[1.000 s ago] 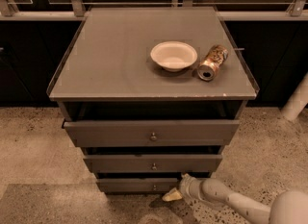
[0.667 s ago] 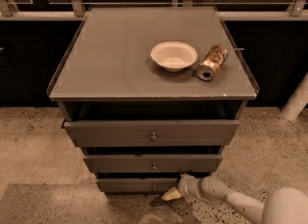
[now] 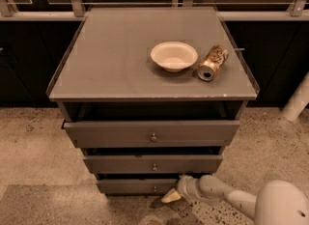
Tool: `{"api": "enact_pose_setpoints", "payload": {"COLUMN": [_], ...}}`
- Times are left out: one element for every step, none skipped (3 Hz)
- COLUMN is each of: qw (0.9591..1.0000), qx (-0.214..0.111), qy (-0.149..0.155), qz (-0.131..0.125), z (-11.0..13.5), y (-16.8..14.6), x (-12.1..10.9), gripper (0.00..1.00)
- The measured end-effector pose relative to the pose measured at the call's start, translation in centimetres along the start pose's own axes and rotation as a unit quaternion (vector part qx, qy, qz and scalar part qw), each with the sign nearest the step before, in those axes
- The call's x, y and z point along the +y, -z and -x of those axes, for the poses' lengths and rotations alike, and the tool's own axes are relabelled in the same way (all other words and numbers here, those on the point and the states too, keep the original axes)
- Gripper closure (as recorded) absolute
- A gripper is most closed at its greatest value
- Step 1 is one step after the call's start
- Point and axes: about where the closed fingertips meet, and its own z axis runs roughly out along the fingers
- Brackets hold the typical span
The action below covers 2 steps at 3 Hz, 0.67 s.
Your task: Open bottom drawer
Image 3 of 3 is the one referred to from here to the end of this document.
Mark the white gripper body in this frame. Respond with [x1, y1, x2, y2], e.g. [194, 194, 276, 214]
[177, 175, 207, 202]

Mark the white paper bowl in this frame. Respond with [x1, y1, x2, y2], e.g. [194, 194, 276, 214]
[151, 42, 198, 72]

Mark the grey drawer cabinet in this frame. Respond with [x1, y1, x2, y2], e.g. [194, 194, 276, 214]
[47, 7, 259, 181]

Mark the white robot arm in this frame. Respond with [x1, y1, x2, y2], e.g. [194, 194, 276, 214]
[161, 175, 309, 225]

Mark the grey bottom drawer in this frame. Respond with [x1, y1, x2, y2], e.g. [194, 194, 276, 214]
[97, 179, 177, 195]

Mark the white floor pipe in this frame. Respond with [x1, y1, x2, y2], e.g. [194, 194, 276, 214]
[282, 71, 309, 122]

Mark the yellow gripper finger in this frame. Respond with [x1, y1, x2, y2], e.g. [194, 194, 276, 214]
[161, 188, 182, 204]

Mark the grey drawer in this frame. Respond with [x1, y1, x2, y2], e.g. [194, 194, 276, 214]
[97, 179, 177, 195]
[84, 155, 223, 174]
[64, 120, 239, 148]

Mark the metal window railing frame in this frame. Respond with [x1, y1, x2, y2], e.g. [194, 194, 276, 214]
[0, 0, 309, 22]

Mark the crushed gold soda can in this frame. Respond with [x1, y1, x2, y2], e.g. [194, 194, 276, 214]
[197, 45, 229, 81]

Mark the grey top drawer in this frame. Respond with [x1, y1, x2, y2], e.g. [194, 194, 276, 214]
[64, 120, 239, 148]

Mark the grey middle drawer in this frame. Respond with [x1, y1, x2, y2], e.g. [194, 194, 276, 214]
[84, 155, 223, 174]

